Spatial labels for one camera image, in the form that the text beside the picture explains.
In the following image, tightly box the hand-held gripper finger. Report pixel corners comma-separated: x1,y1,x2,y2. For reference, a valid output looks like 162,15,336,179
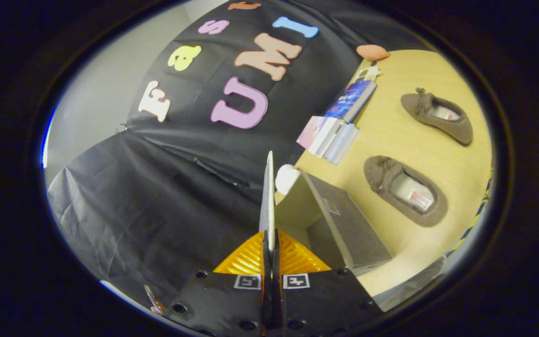
164,229,271,337
271,229,385,337

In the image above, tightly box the grey storage box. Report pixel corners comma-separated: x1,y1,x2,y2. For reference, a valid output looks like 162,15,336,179
259,151,394,277

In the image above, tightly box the brown shoe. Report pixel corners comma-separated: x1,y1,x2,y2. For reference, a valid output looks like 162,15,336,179
401,88,474,146
364,155,448,228

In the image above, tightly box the white round cup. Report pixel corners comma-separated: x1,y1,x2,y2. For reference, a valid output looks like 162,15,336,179
275,164,301,195

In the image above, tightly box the black backdrop cloth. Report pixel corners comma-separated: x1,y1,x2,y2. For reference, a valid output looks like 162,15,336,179
47,0,431,309

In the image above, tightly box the pale blue book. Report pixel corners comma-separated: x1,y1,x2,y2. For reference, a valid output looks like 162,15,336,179
329,123,360,166

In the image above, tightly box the white book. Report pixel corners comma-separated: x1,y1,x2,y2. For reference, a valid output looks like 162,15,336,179
308,118,349,158

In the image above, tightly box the pink cover book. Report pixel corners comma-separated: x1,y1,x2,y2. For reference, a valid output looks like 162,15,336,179
296,116,330,150

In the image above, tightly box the yellow black striped tape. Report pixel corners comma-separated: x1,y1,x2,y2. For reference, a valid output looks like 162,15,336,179
446,168,493,256

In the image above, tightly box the small white green object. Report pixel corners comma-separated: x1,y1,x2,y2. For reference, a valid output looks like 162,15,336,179
356,66,382,83

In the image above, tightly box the salmon oval object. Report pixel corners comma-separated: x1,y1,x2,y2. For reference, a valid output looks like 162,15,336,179
356,44,390,62

